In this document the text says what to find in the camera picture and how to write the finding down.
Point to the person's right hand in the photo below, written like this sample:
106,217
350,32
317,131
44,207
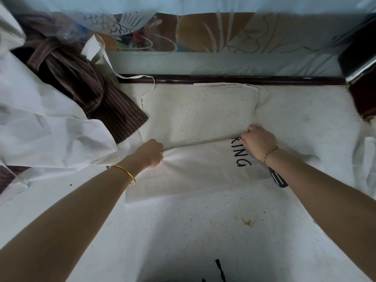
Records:
260,142

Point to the dark wooden rail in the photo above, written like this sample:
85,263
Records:
235,80

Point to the person's right forearm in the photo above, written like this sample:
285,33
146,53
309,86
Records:
329,199

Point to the person's left fingers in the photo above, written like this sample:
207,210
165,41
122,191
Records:
159,154

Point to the frosted patterned glass partition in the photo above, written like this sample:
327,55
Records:
235,35

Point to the brown striped garment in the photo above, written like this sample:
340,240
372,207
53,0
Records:
88,85

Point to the gold bangle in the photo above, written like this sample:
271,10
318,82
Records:
129,174

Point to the person's left forearm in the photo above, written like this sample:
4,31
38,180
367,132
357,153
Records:
73,220

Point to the white garment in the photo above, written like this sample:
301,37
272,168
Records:
35,123

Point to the person's right fingers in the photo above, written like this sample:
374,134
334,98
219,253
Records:
246,135

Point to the person's left hand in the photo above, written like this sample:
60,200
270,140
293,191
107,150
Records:
148,155

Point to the white apron with black print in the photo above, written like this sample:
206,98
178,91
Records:
199,120

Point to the dark red wooden furniture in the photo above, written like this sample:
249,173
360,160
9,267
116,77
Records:
362,96

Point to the clear plastic bag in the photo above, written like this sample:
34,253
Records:
69,30

